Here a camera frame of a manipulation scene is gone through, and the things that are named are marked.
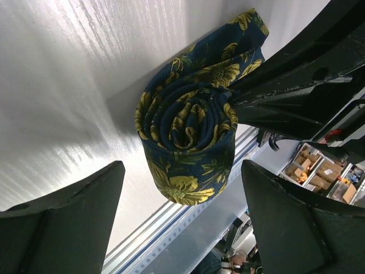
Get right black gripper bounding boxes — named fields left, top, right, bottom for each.
left=230, top=1, right=364, bottom=163

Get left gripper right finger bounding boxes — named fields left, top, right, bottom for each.
left=241, top=160, right=364, bottom=273

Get blue yellow floral tie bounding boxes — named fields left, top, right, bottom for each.
left=135, top=9, right=269, bottom=206

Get background storage shelves with boxes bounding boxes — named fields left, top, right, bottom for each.
left=279, top=143, right=364, bottom=206

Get white slotted cable duct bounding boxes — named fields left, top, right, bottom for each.
left=113, top=156, right=247, bottom=273

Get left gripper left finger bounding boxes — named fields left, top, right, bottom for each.
left=1, top=161, right=125, bottom=273

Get aluminium mounting rail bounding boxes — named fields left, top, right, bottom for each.
left=102, top=126, right=259, bottom=273

